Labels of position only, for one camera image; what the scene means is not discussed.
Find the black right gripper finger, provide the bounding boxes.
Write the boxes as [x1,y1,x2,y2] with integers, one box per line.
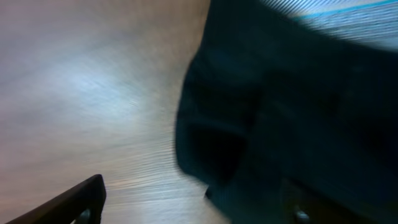
[6,174,106,224]

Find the black shorts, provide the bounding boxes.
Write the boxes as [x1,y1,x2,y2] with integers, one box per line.
[175,1,397,223]

